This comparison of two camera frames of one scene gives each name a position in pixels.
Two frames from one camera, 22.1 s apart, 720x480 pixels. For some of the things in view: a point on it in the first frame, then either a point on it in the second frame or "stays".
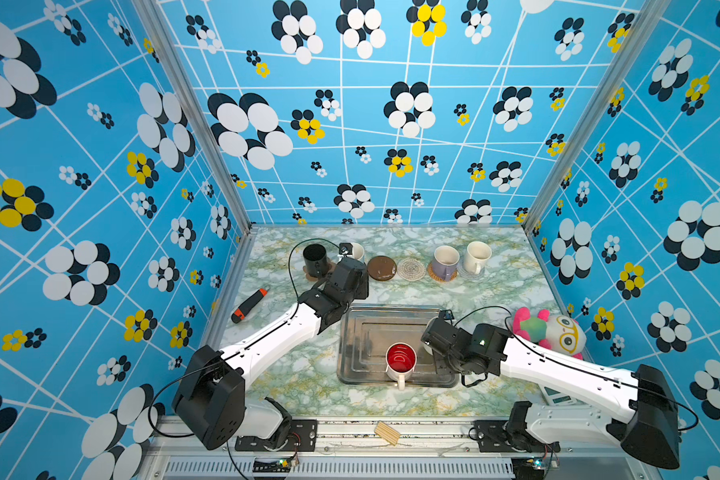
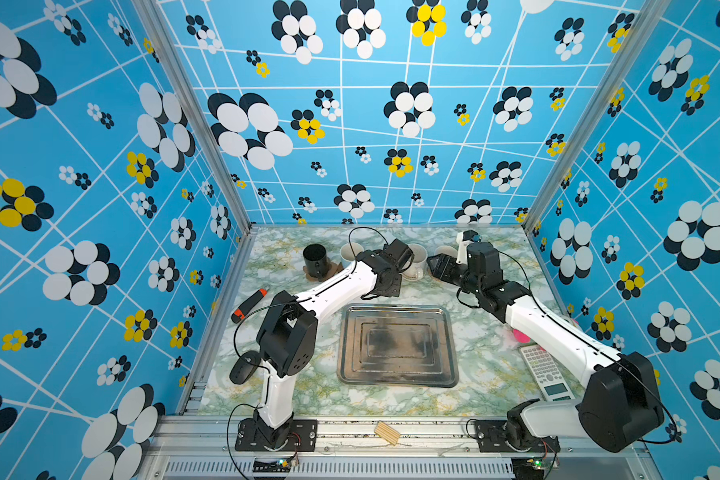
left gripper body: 362,291 to 394,287
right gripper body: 453,366 to 452,272
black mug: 315,258 stays
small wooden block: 387,433 stays
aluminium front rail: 358,452 stays
